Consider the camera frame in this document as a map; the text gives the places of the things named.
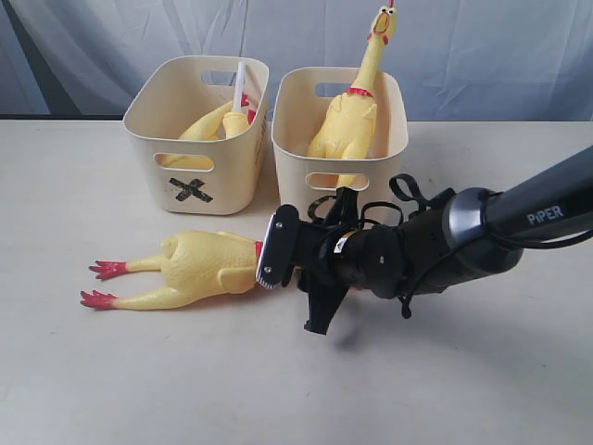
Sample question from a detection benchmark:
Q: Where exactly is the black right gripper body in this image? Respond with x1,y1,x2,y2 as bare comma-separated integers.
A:
296,225,408,299

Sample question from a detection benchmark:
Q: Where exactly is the whole yellow rubber chicken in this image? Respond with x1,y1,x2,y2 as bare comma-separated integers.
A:
305,0,400,190

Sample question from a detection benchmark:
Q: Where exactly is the detached rubber chicken head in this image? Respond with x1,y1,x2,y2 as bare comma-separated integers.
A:
222,108,257,139

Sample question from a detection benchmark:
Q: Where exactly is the headless rubber chicken body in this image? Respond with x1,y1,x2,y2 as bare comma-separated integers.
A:
160,93,249,171

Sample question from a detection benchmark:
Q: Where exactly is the white plastic squeaker tube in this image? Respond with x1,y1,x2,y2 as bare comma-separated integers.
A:
232,60,246,113

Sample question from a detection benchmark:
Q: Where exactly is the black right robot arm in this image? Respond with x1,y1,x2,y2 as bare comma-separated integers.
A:
298,149,592,334

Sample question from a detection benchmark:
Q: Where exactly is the cream bin marked O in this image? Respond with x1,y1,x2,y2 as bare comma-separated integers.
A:
271,67,409,220

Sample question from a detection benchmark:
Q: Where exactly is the cream bin marked X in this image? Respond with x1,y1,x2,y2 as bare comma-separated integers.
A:
123,56,270,215

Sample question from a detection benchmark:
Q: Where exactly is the blue backdrop curtain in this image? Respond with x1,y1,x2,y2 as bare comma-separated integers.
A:
1,1,592,121

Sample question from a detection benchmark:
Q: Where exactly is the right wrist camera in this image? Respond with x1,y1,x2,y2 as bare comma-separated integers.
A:
256,204,300,289

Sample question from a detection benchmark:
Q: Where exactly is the black cable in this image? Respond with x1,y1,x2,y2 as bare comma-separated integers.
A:
305,173,593,321

